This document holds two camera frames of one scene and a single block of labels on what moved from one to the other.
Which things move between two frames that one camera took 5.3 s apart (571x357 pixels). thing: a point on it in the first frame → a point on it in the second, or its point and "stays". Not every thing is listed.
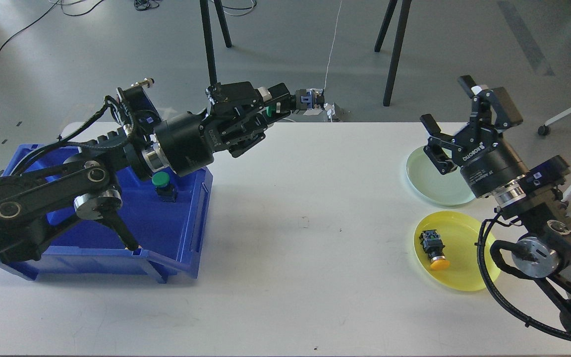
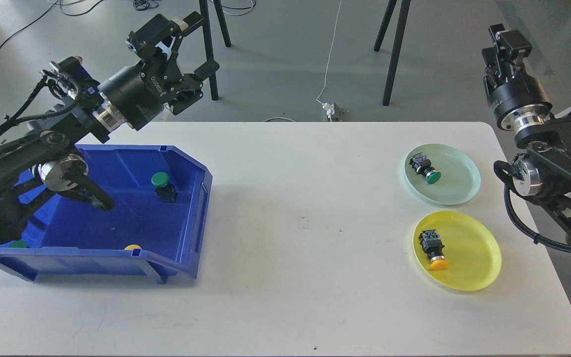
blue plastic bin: (166, 215) stays
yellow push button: (431, 242) stays
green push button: (310, 99) → (422, 165)
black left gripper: (187, 141) → (138, 93)
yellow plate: (460, 234) stays
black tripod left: (206, 29) stays
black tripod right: (401, 28) stays
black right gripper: (488, 162) → (520, 101)
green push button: (161, 181) stays
